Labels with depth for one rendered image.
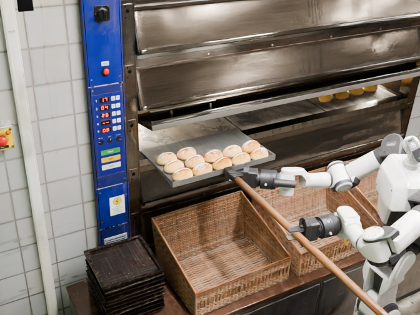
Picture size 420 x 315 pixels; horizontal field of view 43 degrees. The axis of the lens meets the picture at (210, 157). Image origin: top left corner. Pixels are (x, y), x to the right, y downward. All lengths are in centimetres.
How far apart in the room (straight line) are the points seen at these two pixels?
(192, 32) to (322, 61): 82
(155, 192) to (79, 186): 40
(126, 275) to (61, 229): 40
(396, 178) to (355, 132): 117
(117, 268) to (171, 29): 108
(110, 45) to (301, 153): 136
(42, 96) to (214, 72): 81
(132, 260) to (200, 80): 89
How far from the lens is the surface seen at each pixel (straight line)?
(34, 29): 217
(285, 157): 303
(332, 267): 197
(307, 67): 286
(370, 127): 344
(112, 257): 253
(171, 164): 241
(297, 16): 272
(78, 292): 274
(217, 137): 274
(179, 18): 239
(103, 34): 222
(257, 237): 293
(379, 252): 197
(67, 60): 224
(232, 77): 260
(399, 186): 219
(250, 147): 259
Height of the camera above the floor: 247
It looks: 30 degrees down
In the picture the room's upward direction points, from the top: 3 degrees clockwise
